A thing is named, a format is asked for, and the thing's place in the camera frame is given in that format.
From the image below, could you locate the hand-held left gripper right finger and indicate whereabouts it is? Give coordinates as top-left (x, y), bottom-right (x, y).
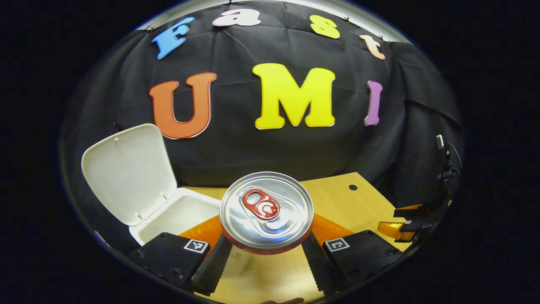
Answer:
top-left (301, 213), bottom-right (404, 295)

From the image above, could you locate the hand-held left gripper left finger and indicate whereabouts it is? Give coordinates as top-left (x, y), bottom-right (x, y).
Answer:
top-left (129, 214), bottom-right (234, 297)

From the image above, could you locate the white garbage bin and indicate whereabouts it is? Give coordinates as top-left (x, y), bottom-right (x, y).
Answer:
top-left (81, 123), bottom-right (222, 246)

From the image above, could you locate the red pop can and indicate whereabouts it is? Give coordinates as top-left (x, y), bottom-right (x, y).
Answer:
top-left (219, 171), bottom-right (315, 255)

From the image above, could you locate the wooden desktop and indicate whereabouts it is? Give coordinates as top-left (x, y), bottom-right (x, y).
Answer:
top-left (181, 172), bottom-right (413, 304)

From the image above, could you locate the black backdrop cloth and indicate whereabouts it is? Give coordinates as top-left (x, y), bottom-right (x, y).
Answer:
top-left (61, 0), bottom-right (464, 250)

